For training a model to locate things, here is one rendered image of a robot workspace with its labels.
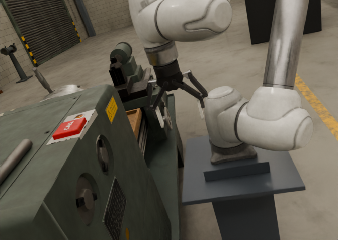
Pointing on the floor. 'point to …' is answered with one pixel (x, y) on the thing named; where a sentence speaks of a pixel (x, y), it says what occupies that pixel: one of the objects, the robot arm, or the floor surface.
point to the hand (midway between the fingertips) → (181, 118)
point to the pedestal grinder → (15, 62)
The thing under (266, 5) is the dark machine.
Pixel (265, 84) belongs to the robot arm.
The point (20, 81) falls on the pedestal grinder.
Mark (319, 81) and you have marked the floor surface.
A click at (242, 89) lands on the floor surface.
